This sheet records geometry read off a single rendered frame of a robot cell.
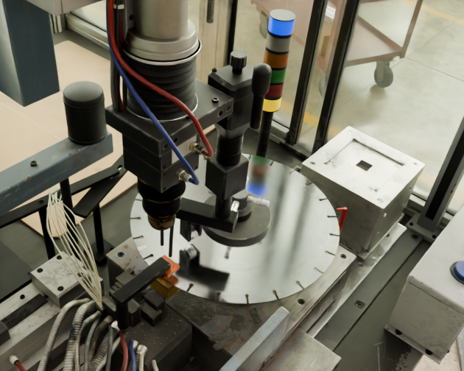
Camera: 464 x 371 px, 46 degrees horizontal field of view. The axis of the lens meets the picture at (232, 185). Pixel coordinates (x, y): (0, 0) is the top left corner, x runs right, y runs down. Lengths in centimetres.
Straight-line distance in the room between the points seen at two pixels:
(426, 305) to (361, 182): 26
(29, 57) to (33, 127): 80
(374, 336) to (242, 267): 33
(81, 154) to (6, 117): 63
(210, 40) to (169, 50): 87
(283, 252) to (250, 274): 7
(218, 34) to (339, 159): 46
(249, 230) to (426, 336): 36
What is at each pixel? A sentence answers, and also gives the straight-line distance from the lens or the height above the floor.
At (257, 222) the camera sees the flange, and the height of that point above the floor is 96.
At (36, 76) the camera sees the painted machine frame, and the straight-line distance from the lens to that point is 63.
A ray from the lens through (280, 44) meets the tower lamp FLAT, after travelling 101.
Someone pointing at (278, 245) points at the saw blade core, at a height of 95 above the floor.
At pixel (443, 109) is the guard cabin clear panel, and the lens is 114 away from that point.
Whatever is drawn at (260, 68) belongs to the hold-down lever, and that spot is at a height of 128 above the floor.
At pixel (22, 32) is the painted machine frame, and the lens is 60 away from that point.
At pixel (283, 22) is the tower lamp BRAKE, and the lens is 99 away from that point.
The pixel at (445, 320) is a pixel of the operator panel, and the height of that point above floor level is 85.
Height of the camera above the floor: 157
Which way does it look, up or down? 42 degrees down
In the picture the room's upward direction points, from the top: 6 degrees clockwise
